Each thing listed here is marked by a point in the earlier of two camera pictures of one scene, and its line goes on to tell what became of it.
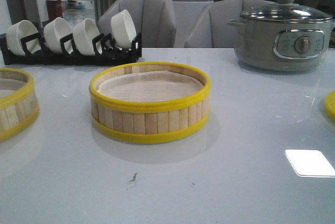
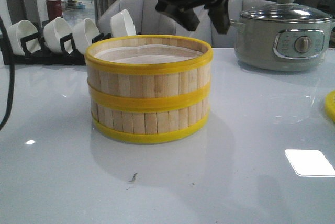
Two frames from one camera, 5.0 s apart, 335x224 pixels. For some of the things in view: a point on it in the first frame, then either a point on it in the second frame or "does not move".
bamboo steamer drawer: x=18 y=113 → x=149 y=71
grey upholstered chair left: x=152 y=15 does not move
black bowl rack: x=105 y=52 does not move
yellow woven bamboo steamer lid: x=330 y=105 does not move
